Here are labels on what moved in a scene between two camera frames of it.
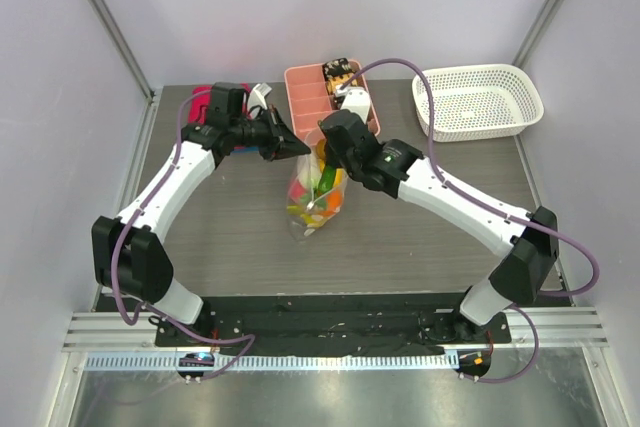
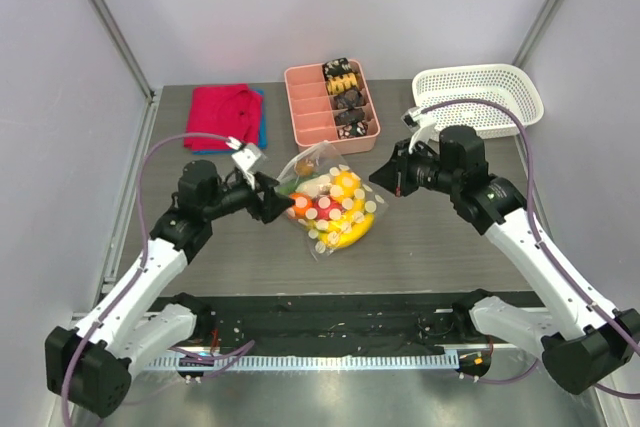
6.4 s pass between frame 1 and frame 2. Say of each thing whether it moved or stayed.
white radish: moved
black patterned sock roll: stayed
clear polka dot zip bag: moved
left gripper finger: moved
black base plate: stayed
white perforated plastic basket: stayed
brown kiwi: moved
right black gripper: moved
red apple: moved
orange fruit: moved
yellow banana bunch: moved
